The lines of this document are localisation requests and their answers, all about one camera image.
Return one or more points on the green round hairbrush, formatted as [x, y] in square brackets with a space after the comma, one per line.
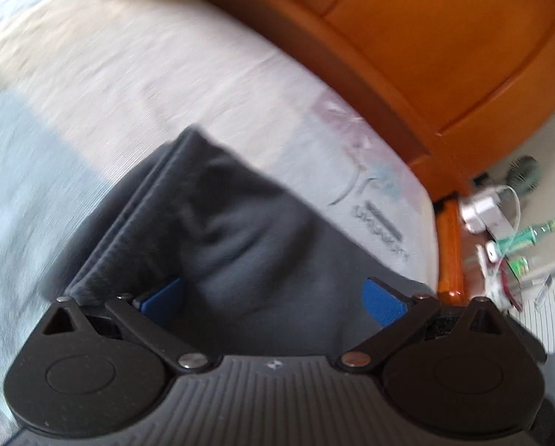
[524, 173]

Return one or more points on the small green tube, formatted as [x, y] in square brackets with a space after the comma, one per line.
[520, 266]

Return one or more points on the dark grey pants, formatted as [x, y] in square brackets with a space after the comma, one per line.
[240, 241]

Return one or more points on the wooden carved headboard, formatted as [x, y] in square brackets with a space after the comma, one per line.
[421, 32]

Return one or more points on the small grey stick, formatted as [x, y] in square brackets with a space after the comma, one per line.
[543, 291]

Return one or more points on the red and white packet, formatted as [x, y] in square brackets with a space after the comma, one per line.
[498, 274]

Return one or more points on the white charger plug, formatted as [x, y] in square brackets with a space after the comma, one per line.
[479, 209]

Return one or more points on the wooden bed side rail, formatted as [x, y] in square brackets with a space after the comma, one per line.
[450, 251]

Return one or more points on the bed with patchwork floral sheet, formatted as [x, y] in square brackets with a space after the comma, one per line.
[119, 79]

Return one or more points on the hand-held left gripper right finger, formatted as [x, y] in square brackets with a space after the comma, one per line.
[382, 303]

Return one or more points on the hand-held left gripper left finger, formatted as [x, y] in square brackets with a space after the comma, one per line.
[163, 298]

